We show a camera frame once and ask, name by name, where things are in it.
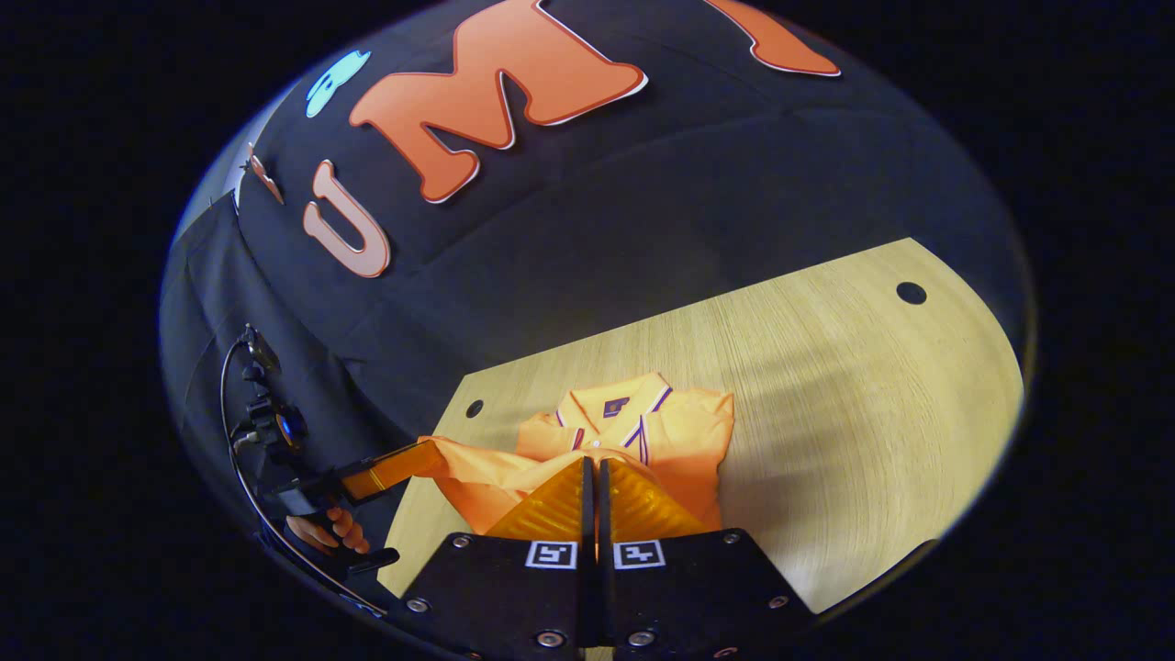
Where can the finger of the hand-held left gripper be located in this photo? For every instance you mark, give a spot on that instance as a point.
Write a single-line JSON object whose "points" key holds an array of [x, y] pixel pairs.
{"points": [[395, 468]]}

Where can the yellow orange polo T-shirt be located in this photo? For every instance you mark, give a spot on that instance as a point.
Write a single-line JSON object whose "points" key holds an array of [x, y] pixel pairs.
{"points": [[679, 441]]}

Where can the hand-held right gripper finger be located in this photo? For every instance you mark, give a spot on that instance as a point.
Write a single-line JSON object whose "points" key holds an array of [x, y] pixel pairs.
{"points": [[587, 505], [605, 505]]}

